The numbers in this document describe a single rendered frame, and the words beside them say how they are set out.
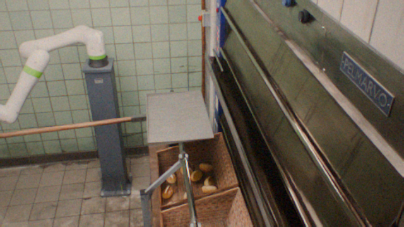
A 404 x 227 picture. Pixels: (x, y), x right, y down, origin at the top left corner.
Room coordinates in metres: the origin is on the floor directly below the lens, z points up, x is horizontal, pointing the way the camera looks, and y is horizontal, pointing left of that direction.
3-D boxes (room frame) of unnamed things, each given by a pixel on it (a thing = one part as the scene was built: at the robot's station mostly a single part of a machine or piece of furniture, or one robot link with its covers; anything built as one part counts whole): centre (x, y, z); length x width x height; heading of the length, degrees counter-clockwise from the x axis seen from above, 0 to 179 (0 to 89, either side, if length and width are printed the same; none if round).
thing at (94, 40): (2.74, 0.79, 1.36); 0.16 x 0.13 x 0.19; 45
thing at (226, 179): (2.04, 0.07, 0.72); 0.56 x 0.49 x 0.28; 8
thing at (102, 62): (2.78, 0.79, 1.23); 0.26 x 0.15 x 0.06; 5
